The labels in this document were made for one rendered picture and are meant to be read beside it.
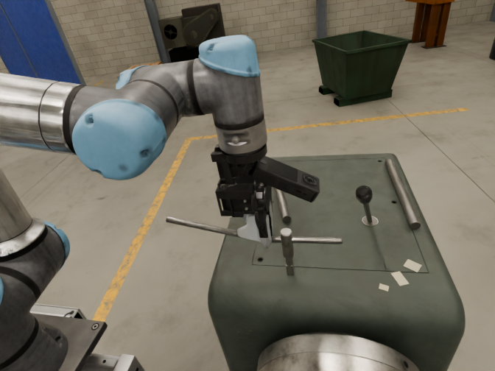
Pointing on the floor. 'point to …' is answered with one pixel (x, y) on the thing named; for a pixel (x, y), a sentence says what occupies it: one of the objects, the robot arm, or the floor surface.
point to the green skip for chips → (359, 65)
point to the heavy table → (431, 22)
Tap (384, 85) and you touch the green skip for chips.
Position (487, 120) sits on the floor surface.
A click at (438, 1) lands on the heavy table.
